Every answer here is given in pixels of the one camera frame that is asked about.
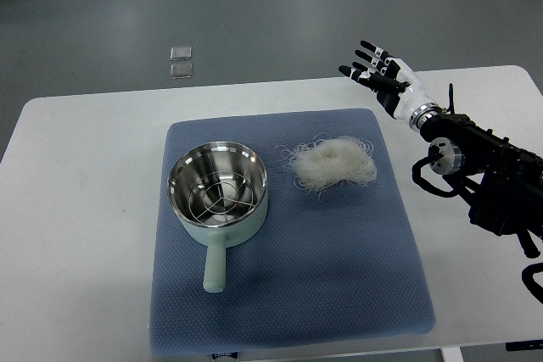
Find mint green steel pot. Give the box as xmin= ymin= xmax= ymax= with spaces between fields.
xmin=167 ymin=142 xmax=268 ymax=293

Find white vermicelli bundle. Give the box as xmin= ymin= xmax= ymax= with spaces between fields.
xmin=272 ymin=134 xmax=378 ymax=197

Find blue label under table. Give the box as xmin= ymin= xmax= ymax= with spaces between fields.
xmin=211 ymin=352 xmax=238 ymax=360

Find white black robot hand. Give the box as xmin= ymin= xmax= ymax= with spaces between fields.
xmin=339 ymin=41 xmax=439 ymax=131

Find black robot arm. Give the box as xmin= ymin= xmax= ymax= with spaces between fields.
xmin=411 ymin=107 xmax=542 ymax=259

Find wire steaming rack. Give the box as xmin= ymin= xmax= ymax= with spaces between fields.
xmin=188 ymin=181 xmax=259 ymax=227

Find blue textured mat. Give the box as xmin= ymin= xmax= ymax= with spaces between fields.
xmin=150 ymin=109 xmax=435 ymax=356

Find upper metal floor plate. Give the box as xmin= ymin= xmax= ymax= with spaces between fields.
xmin=170 ymin=45 xmax=193 ymax=61

